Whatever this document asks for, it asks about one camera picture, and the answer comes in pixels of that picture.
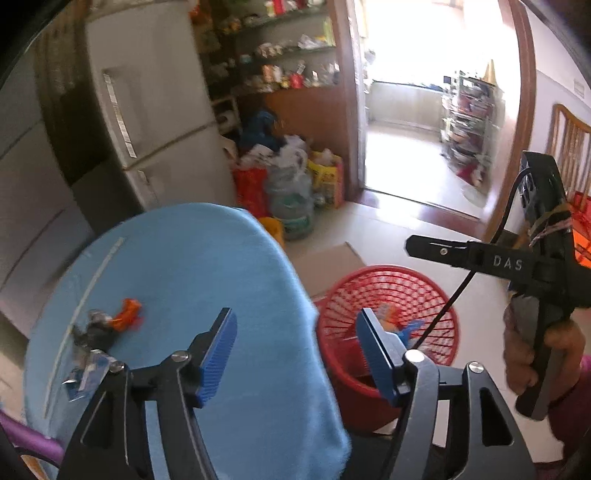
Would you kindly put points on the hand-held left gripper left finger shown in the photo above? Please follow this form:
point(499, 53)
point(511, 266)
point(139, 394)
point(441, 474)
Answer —
point(219, 355)

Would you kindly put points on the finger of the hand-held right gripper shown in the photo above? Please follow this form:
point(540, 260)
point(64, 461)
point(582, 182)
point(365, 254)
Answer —
point(438, 251)

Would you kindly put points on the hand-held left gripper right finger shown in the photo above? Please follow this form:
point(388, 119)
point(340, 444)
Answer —
point(376, 355)

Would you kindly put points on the red white carton box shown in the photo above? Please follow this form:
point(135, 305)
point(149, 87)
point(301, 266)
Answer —
point(390, 316)

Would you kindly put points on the blue plastic bag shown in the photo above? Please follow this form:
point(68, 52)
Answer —
point(411, 331)

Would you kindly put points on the red plastic basket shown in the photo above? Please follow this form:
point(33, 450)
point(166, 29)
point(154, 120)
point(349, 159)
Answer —
point(392, 286)

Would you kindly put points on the orange wrapper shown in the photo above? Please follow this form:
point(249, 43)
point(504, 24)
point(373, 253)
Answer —
point(127, 314)

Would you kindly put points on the dark plastic bag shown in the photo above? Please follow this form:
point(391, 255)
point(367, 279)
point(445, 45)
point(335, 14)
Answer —
point(94, 330)

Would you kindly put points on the torn blue foil wrapper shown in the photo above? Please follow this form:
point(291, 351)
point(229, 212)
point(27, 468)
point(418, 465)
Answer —
point(85, 376)

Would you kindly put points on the person's right forearm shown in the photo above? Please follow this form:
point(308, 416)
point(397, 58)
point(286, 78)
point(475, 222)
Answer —
point(570, 415)

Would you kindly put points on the person's right hand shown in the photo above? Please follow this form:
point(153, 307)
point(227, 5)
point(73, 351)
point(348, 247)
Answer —
point(519, 341)

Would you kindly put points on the orange box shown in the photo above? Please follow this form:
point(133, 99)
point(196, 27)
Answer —
point(582, 240)

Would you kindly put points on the flat cardboard sheet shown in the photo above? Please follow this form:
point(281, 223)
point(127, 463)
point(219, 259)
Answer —
point(323, 267)

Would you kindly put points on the yellow bag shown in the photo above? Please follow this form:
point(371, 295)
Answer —
point(328, 177)

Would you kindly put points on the orange plastic bucket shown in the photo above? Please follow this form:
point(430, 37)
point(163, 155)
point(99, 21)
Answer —
point(272, 230)

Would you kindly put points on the wooden chair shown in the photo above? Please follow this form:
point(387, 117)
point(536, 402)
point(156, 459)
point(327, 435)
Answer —
point(572, 143)

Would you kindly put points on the thin white stick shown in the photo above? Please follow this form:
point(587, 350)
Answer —
point(99, 267)

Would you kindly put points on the large clear water jug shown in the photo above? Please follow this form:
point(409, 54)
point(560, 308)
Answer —
point(291, 203)

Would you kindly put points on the red bag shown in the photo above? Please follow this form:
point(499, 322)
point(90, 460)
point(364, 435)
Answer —
point(251, 191)

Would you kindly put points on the white plastic bag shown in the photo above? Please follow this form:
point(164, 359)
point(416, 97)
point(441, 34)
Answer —
point(286, 150)

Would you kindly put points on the wooden shelf cabinet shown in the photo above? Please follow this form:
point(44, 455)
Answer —
point(304, 110)

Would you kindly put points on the purple water bottle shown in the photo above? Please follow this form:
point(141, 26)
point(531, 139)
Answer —
point(27, 438)

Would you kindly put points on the small white rack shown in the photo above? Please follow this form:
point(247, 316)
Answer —
point(227, 115)

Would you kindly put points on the grey three-door refrigerator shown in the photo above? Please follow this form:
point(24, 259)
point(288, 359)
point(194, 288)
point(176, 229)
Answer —
point(27, 207)

